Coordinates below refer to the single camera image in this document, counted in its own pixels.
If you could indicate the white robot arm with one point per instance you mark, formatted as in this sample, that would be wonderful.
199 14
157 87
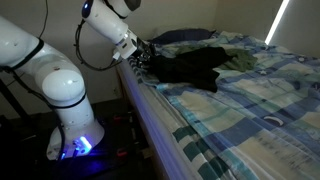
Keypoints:
61 83

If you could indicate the dark blue pillow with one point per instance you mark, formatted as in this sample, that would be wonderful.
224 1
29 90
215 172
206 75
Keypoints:
179 35

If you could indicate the olive green garment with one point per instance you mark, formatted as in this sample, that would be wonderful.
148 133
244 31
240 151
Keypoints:
240 58

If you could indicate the blue plaid bed sheet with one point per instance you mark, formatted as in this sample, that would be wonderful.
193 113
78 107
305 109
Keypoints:
261 124

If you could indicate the black trousers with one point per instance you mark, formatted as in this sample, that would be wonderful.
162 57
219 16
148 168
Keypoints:
196 67

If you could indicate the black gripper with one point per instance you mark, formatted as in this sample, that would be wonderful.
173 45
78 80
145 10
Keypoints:
143 52

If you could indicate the white bed frame rail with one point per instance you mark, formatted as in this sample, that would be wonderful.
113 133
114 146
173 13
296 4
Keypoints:
170 159

